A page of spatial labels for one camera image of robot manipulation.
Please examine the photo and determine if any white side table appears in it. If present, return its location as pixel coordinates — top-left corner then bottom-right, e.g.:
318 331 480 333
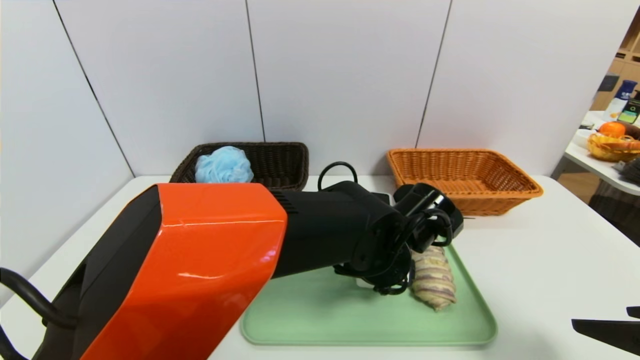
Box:
563 111 640 197

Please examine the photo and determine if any orange wicker basket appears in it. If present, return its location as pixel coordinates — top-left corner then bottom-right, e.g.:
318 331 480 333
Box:
386 148 544 217

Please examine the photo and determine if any light blue bath loofah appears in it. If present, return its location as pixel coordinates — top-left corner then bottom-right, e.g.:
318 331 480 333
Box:
194 146 255 184

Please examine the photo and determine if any dark green printed box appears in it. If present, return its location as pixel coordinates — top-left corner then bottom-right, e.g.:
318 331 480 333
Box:
617 98 640 125

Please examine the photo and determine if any orange fruit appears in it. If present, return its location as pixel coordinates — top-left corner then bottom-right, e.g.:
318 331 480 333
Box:
598 121 626 138

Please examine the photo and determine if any purple striped twisted bread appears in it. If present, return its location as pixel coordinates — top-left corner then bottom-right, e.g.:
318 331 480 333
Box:
410 245 457 312

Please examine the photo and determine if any wooden shelf unit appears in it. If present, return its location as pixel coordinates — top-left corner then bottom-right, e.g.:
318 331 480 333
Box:
590 7 640 113

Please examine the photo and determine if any white bowl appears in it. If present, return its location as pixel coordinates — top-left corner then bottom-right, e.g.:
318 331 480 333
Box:
573 129 596 150

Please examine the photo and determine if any light green plastic tray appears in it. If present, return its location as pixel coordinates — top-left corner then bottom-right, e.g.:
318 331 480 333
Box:
240 244 498 347

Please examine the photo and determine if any white bottle with blue cap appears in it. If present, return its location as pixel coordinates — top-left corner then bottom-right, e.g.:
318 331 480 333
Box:
602 80 638 122

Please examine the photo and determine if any dark brown wicker basket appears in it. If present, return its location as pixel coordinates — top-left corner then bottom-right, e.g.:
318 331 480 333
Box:
170 142 310 192

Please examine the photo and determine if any dark grey bundled item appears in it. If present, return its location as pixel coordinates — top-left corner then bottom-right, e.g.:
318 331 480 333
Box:
616 157 640 187

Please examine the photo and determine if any small yellow wicker basket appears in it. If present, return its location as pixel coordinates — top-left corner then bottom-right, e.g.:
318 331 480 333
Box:
586 133 640 163

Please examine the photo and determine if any thick black cable loop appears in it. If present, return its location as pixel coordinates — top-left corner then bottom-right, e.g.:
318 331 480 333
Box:
0 267 80 331

